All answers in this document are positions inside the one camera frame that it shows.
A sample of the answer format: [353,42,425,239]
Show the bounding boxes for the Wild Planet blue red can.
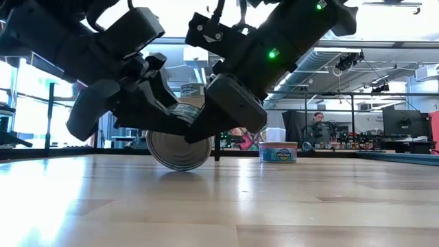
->
[259,141,298,164]

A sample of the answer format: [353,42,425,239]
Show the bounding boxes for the black cloth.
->
[281,110,309,142]

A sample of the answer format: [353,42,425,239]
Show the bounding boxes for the wooden shelf black metal legs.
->
[44,82,222,162]

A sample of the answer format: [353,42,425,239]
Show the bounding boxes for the person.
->
[310,112,332,145]

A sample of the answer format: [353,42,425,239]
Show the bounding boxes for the grey ceiling rail fixture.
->
[361,0,423,16]

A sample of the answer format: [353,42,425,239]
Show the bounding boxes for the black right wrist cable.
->
[211,0,227,21]

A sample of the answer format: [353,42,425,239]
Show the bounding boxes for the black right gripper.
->
[184,36,300,145]

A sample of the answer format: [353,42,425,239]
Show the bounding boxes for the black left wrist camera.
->
[97,6,166,60]

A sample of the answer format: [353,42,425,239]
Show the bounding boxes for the black aluminium table frame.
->
[0,89,439,167]

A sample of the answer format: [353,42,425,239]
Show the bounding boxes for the silver corrugated air duct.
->
[294,47,344,104]

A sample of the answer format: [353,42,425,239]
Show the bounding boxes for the colourful patchwork panel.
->
[228,126,267,151]

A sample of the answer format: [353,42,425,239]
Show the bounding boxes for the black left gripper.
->
[66,52,193,142]

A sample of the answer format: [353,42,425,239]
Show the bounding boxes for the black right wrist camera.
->
[185,12,248,59]

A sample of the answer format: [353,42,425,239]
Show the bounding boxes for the black ceiling spotlight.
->
[335,51,365,72]
[371,83,391,94]

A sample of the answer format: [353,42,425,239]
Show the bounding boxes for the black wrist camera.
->
[185,12,248,59]
[97,6,166,60]

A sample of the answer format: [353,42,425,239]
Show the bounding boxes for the white ceiling box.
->
[182,46,209,69]

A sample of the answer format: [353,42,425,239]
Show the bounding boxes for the orange red panel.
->
[428,110,439,152]

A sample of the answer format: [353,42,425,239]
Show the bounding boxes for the white wall unit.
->
[414,63,439,82]

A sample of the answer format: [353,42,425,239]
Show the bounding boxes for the black desktop monitor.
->
[382,108,432,139]

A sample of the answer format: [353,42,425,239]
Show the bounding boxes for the gold lid seafood can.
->
[145,102,214,172]

